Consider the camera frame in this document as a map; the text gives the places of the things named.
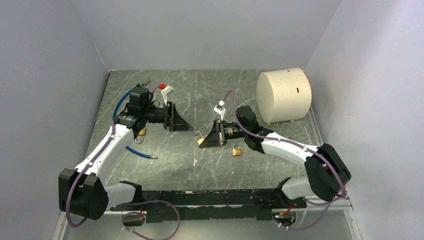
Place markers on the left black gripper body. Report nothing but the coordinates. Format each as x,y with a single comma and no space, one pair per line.
162,115

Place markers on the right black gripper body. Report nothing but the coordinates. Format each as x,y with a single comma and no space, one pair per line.
229,131

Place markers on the brass padlock with key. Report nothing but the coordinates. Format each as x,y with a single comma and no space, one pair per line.
199,137

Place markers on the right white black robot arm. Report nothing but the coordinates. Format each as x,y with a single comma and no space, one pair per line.
326,174

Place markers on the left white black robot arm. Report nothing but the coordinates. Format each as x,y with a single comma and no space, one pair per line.
81,190

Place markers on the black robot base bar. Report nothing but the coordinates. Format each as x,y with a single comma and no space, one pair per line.
169,205

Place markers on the cream cylindrical container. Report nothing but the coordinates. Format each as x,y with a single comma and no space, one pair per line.
283,95

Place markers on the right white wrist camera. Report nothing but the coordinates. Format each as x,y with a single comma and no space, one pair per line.
220,109

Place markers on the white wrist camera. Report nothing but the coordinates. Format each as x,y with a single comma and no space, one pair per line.
220,109
165,90

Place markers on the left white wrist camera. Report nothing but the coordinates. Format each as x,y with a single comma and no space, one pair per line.
165,90

